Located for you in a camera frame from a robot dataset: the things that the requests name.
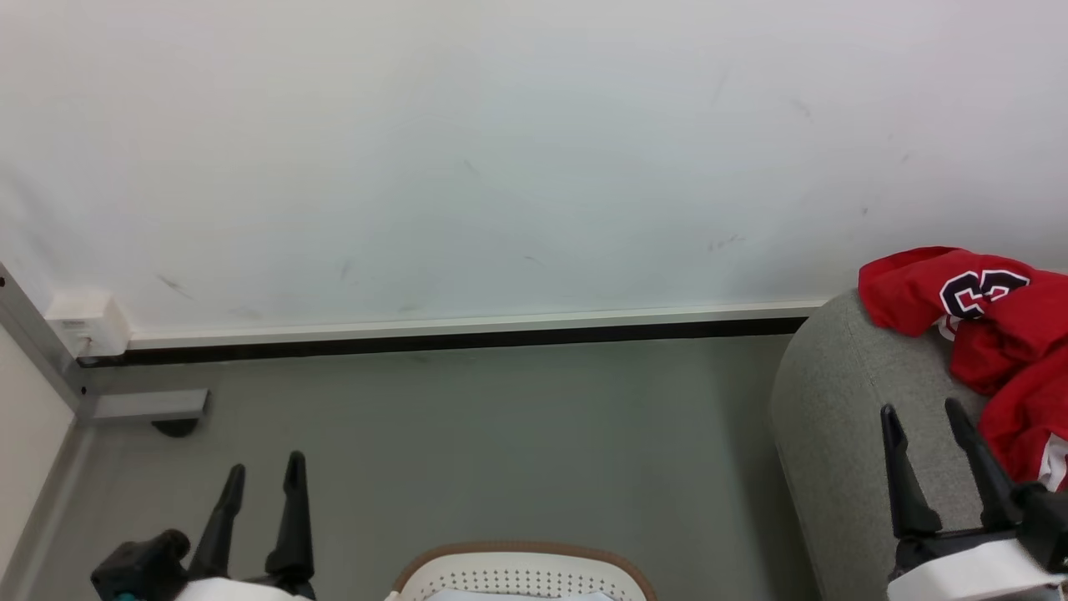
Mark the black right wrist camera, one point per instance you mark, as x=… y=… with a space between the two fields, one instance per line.
x=1045 y=522

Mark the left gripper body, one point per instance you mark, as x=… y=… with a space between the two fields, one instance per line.
x=242 y=590

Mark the pale clothing item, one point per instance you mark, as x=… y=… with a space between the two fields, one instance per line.
x=517 y=596

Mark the black round frame foot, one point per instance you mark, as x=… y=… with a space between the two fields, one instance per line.
x=175 y=427

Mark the white partition panel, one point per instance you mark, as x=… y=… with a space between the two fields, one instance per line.
x=25 y=434

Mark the red sports jersey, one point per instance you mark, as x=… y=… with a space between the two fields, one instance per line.
x=1010 y=334

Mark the white wall socket box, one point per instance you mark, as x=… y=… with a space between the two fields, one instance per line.
x=88 y=321

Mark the grey fabric sofa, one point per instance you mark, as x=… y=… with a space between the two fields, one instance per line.
x=843 y=417

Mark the white basket with brown rim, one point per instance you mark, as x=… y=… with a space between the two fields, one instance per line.
x=517 y=568

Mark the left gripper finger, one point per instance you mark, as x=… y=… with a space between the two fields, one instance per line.
x=219 y=526
x=292 y=526

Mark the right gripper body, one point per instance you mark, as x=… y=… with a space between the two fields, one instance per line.
x=959 y=572

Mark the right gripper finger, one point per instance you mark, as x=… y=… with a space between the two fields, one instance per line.
x=905 y=484
x=984 y=476

